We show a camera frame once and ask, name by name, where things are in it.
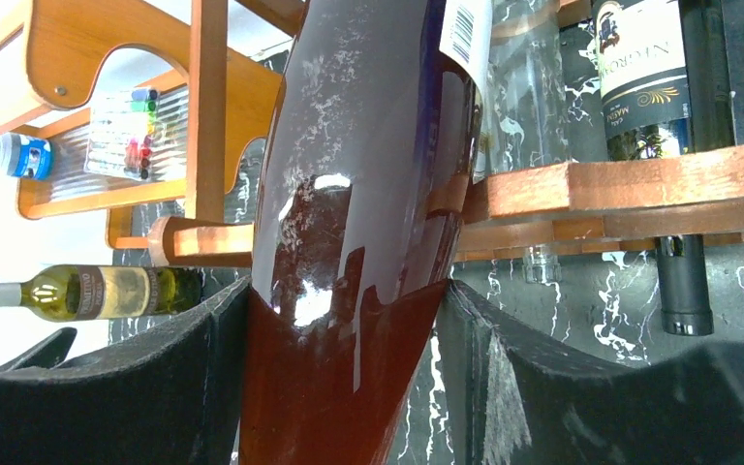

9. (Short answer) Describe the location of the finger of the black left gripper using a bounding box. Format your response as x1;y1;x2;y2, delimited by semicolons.
0;327;78;372

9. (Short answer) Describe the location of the orange wooden shelf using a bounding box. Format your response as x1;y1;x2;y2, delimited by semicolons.
0;1;281;257

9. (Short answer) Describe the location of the dark red bottle gold cap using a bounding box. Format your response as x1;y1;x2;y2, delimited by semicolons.
239;0;492;464

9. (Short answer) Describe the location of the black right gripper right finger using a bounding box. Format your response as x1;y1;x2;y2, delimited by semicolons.
439;281;744;464

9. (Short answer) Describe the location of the clear bottle open neck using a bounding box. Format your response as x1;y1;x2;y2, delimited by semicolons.
474;0;573;285

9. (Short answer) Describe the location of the green wine bottle white neck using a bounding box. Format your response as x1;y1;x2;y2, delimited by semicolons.
0;264;204;323

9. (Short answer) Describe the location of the pack of coloured markers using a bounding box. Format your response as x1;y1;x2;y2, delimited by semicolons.
83;86;189;183

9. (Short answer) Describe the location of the brown wooden wine rack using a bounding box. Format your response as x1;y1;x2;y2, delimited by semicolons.
150;1;744;280

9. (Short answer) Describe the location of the dark wine bottle black neck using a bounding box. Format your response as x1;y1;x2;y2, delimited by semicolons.
590;0;736;338

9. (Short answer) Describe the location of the blue lidded round jar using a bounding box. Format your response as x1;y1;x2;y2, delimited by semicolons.
0;133;54;181

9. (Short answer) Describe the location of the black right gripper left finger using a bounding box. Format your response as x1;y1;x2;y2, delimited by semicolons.
0;279;249;464

